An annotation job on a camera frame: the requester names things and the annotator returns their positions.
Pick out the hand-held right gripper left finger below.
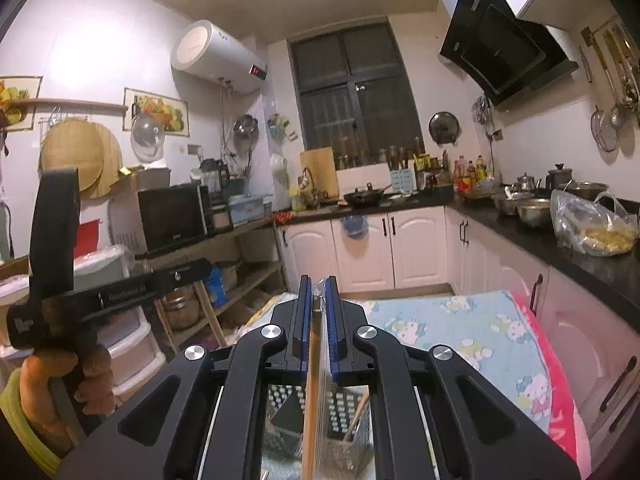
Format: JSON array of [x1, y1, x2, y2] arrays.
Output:
[[57, 275, 313, 480]]

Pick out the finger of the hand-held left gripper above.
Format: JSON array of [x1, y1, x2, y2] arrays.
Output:
[[147, 258, 214, 306], [28, 166, 82, 311]]

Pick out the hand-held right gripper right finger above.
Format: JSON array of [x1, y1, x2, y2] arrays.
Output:
[[322, 275, 583, 480]]

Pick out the green plastic chopstick holder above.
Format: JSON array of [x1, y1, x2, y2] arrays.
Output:
[[262, 384, 375, 480]]

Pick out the chopstick pair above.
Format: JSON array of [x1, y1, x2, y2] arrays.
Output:
[[300, 282, 328, 480]]

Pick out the person's left forearm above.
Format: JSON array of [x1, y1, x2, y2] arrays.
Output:
[[0, 367, 63, 478]]

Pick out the hanging metal kitchen utensils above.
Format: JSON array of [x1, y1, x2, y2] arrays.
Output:
[[602, 25, 640, 128]]

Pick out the person's left hand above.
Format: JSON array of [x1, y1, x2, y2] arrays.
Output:
[[20, 344, 117, 457]]

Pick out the red plastic basin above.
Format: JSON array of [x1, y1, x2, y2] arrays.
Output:
[[75, 219, 103, 258]]

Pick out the blue can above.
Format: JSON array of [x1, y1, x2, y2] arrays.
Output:
[[205, 267, 228, 307]]

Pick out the wooden shelf rack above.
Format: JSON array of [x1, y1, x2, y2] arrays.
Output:
[[135, 215, 291, 356]]

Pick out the black microwave oven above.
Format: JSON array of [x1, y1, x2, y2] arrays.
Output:
[[107, 184, 216, 256]]

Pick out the plastic drawer unit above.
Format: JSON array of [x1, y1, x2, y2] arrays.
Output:
[[0, 245, 168, 411]]

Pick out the round bamboo tray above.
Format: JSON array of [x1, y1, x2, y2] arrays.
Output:
[[40, 119, 106, 192]]

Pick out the blue storage box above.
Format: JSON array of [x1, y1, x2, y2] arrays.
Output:
[[227, 194, 266, 226]]

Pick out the round wooden board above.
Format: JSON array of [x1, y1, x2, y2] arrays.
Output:
[[80, 122, 123, 198]]

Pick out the blue hanging cloth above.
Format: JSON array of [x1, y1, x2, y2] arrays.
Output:
[[340, 215, 368, 238]]

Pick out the grey metal container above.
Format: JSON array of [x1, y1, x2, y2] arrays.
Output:
[[117, 166, 172, 192]]

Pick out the printed cartoon blanket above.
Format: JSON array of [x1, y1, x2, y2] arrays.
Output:
[[235, 290, 557, 441]]

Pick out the black wok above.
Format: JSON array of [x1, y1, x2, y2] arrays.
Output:
[[342, 184, 393, 207]]

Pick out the glass pot lid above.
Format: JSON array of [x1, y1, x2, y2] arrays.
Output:
[[131, 112, 166, 162]]

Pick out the framed fruit picture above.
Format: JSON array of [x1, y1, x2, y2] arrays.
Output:
[[0, 76, 43, 133], [123, 87, 190, 137]]

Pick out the wooden cutting board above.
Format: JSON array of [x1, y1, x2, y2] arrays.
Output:
[[300, 147, 340, 198]]

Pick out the white rectangular box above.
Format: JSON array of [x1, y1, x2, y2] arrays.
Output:
[[336, 165, 392, 196]]

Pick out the blue slotted rack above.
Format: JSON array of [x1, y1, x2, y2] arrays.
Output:
[[390, 169, 416, 195]]

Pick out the hanging steel bowl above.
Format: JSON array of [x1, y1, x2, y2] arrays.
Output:
[[232, 114, 260, 141]]

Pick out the row of windowsill jars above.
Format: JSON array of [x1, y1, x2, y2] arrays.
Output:
[[337, 137, 421, 171]]

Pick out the group of condiment bottles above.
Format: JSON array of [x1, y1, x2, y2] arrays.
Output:
[[415, 152, 501, 193]]

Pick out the black kitchen countertop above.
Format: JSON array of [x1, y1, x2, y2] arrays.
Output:
[[272, 190, 640, 321]]

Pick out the hanging pot lid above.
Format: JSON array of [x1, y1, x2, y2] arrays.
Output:
[[428, 111, 461, 143]]

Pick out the dark framed window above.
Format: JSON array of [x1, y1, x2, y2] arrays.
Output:
[[287, 16, 426, 157]]

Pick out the white water heater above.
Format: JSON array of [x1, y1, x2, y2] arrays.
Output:
[[170, 19, 268, 95]]

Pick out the pink blanket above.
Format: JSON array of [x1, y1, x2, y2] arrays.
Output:
[[510, 292, 593, 476]]

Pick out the dark lidded pot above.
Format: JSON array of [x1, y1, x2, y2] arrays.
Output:
[[545, 162, 573, 191]]

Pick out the clear plastic food bag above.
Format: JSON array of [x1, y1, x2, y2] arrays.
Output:
[[550, 190, 640, 258]]

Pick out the lidded steel pot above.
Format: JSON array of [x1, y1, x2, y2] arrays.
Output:
[[565, 181, 608, 201]]

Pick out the black range hood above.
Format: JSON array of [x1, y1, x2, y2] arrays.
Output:
[[439, 0, 580, 111]]

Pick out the wooden wall shelf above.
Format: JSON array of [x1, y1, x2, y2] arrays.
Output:
[[10, 97, 130, 111]]

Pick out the small wall caddy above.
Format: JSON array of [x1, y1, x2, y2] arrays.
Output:
[[267, 114, 300, 142]]

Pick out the wire mesh strainer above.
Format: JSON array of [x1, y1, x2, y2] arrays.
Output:
[[590, 50, 621, 153]]

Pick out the wall utensil rack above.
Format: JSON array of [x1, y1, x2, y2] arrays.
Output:
[[580, 12, 631, 46]]

